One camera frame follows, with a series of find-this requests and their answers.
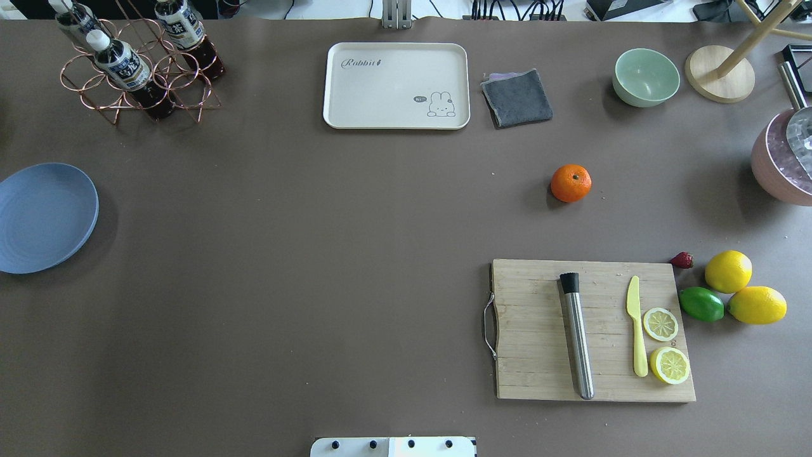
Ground orange mandarin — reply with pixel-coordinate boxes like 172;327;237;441
550;164;592;203

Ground blue plate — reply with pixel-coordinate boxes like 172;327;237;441
1;162;100;274

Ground cream rabbit tray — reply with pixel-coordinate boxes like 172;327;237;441
322;43;471;130

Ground grey folded cloth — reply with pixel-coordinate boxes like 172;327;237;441
480;69;554;128

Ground steel muddler black tip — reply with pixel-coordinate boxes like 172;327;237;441
560;272;595;400

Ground wooden cutting board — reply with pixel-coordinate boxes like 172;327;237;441
489;258;696;403

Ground thin lemon slice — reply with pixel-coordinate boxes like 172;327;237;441
642;307;679;342

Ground yellow plastic knife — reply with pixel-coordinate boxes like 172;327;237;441
625;275;649;377

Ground red strawberry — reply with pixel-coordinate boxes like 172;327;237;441
669;251;694;269

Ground green bowl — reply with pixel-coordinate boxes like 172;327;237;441
612;48;681;108

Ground thick lemon half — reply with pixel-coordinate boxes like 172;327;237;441
649;347;691;385

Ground tea bottle lower left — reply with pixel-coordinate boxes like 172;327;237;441
154;1;225;82

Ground tea bottle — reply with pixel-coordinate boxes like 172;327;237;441
154;1;225;82
85;29;174;119
48;0;109;48

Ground green lime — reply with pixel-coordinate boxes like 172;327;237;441
678;286;725;323

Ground yellow lemon lower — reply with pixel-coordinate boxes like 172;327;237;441
704;251;753;293

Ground yellow lemon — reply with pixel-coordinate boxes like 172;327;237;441
704;251;753;293
728;286;788;325

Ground tea bottle top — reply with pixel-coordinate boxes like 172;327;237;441
85;29;174;119

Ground wooden cup tree stand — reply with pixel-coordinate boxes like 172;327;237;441
684;1;811;103

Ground yellow lemon upper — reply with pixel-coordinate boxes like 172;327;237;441
728;286;788;325

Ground pink ice bowl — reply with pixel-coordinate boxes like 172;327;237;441
751;109;811;206

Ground tea bottle lower right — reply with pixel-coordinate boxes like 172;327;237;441
48;0;109;48

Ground steel ice scoop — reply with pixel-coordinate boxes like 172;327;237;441
779;61;811;178

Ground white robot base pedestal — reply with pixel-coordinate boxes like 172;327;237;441
310;436;478;456

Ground copper wire bottle rack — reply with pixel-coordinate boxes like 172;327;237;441
59;1;221;124

